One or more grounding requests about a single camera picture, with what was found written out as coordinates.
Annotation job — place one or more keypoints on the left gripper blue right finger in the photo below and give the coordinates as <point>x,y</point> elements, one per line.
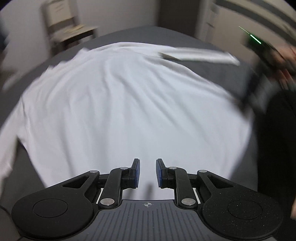
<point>164,177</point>

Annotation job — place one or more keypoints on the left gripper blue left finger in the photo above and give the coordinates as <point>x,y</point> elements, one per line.
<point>132,179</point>

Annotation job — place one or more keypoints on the white long-sleeve shirt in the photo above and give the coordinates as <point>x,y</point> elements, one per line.
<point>110,105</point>

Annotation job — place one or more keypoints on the person black clothed leg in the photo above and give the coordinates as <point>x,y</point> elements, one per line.
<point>276,151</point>

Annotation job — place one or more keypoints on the white wooden chair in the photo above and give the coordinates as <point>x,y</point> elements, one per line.
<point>62,25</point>

